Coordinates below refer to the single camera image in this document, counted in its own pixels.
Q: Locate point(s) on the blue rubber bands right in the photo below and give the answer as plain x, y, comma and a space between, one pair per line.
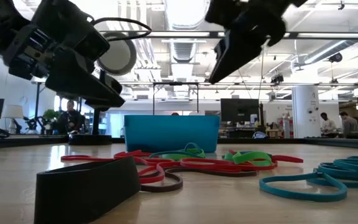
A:
303, 196

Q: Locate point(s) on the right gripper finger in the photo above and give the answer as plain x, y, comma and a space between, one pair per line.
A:
235, 53

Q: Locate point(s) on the black frame table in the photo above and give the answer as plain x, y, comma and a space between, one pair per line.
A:
38, 99

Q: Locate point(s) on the red rubber band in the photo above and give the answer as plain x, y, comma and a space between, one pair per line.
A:
148, 179
291, 159
166, 162
213, 161
73, 158

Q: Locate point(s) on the white round column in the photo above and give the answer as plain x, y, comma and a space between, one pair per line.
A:
306, 112

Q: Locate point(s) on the green potted plant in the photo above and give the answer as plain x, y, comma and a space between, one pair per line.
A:
51, 115

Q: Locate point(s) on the black overhead beam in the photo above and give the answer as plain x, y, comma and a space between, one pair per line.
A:
182, 34

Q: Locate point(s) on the dark brown rubber band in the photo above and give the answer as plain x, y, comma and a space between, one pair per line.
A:
160, 188

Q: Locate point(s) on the black ceiling fixture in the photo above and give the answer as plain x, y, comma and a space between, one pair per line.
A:
335, 58
277, 78

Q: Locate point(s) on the blue plastic bin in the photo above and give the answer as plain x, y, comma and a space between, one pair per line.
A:
169, 133

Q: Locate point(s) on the black desk lamp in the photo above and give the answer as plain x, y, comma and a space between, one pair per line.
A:
123, 56

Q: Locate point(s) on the wide black rubber band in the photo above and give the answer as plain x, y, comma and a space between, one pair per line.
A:
85, 193

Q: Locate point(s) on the green rubber band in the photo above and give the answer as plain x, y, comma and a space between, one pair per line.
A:
250, 156
179, 156

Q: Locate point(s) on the blue white round object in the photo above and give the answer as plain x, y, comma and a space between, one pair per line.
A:
259, 135

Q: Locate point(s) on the white shade table lamp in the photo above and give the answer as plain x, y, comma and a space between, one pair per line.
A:
12, 111

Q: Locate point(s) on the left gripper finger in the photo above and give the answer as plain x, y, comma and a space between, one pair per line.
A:
113, 84
79, 84

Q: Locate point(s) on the person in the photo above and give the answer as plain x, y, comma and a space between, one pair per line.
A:
175, 114
350, 127
328, 126
70, 119

